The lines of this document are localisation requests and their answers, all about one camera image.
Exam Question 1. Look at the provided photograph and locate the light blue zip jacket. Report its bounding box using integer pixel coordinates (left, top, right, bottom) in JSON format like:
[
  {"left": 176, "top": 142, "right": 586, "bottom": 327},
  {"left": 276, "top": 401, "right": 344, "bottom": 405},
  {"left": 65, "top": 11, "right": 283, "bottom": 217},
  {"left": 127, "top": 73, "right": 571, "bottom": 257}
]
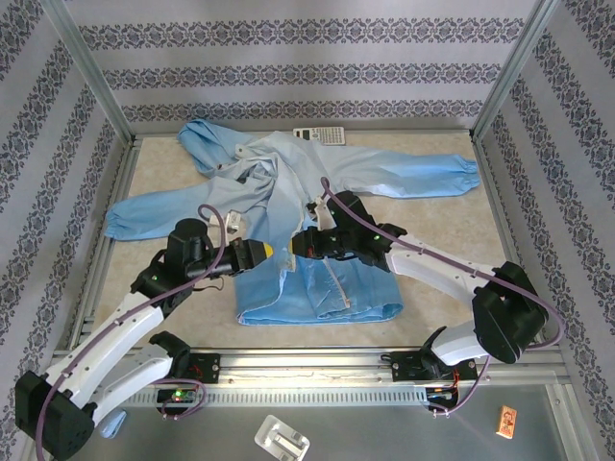
[{"left": 105, "top": 119, "right": 481, "bottom": 328}]

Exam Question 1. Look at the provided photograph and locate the white calculator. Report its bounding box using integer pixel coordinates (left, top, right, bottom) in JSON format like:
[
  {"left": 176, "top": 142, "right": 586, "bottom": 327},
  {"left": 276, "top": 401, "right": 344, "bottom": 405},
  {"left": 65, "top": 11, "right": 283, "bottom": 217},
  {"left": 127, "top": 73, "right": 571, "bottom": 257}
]
[{"left": 292, "top": 126, "right": 347, "bottom": 147}]

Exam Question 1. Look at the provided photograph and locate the circuit board with green light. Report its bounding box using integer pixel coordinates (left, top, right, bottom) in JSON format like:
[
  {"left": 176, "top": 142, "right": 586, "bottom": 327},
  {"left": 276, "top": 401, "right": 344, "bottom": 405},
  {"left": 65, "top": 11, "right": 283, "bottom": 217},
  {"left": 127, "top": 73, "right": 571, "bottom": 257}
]
[{"left": 157, "top": 386, "right": 201, "bottom": 404}]

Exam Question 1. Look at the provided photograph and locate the small blue cloth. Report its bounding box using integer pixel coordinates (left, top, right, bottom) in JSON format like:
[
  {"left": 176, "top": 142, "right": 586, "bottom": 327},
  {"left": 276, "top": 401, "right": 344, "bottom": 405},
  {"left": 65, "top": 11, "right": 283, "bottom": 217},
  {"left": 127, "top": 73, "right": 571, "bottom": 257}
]
[{"left": 98, "top": 407, "right": 129, "bottom": 441}]

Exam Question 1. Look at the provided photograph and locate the small orange printed box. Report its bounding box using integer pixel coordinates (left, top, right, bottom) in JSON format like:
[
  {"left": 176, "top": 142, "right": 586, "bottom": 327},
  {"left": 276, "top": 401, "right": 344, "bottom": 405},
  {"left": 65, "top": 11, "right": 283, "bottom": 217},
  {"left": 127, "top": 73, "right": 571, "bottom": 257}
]
[{"left": 496, "top": 405, "right": 521, "bottom": 439}]

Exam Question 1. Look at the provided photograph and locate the aluminium side rail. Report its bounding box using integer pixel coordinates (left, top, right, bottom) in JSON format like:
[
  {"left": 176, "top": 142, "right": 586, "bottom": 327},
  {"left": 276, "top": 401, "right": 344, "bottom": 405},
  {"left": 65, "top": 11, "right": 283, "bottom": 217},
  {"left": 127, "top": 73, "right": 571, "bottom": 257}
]
[{"left": 71, "top": 138, "right": 141, "bottom": 337}]

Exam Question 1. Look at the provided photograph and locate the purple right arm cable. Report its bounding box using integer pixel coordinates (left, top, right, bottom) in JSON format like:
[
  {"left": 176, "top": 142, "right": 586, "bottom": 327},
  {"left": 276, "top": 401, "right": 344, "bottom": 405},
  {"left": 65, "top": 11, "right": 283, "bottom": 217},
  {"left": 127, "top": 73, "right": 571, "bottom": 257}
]
[{"left": 319, "top": 176, "right": 567, "bottom": 419}]

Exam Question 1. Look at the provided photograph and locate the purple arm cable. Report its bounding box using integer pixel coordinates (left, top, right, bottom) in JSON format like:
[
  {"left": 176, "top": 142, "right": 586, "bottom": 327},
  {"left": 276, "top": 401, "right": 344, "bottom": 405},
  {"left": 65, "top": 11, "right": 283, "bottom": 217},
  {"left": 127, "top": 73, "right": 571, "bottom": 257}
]
[
  {"left": 319, "top": 176, "right": 567, "bottom": 419},
  {"left": 40, "top": 204, "right": 241, "bottom": 452}
]

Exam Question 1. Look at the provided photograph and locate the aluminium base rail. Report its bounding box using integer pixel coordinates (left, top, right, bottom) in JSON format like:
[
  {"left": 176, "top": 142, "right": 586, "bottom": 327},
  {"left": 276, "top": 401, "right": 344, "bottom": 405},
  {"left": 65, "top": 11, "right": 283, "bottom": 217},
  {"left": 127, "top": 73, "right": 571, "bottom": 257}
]
[{"left": 52, "top": 348, "right": 566, "bottom": 385}]

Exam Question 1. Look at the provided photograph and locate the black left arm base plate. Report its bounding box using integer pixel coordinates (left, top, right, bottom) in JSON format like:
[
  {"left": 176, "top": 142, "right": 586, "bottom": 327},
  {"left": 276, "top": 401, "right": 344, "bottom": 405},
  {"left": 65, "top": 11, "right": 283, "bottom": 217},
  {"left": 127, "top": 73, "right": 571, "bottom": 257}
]
[{"left": 189, "top": 352, "right": 222, "bottom": 384}]

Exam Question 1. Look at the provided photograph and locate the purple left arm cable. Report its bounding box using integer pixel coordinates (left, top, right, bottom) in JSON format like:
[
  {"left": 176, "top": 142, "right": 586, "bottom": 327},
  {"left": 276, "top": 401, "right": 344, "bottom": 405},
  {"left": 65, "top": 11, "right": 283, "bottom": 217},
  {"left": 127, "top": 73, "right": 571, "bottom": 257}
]
[{"left": 40, "top": 204, "right": 241, "bottom": 452}]

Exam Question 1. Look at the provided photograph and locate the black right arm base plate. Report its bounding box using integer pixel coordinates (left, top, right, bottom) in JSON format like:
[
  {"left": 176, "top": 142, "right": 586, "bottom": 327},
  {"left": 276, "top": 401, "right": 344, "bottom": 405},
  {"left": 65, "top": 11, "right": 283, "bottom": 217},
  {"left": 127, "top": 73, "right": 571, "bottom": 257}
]
[{"left": 389, "top": 351, "right": 480, "bottom": 384}]

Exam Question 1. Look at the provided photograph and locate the slotted grey cable duct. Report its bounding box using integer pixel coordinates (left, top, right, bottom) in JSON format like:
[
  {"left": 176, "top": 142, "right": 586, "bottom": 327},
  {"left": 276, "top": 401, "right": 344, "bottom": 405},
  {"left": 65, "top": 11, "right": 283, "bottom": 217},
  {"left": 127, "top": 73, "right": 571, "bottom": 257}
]
[{"left": 90, "top": 386, "right": 429, "bottom": 407}]

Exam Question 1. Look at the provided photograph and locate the silver metal bracket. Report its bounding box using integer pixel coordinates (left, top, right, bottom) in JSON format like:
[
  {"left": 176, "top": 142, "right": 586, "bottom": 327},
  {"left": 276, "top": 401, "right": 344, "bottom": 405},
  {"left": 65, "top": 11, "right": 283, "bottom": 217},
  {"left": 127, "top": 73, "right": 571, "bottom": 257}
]
[{"left": 254, "top": 415, "right": 311, "bottom": 461}]

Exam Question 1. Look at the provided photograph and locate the aluminium frame post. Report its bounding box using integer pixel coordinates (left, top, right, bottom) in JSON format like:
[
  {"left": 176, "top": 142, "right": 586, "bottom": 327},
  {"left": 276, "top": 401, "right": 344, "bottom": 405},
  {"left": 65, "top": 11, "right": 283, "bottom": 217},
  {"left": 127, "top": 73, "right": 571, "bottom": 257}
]
[
  {"left": 45, "top": 0, "right": 138, "bottom": 145},
  {"left": 472, "top": 0, "right": 566, "bottom": 140}
]

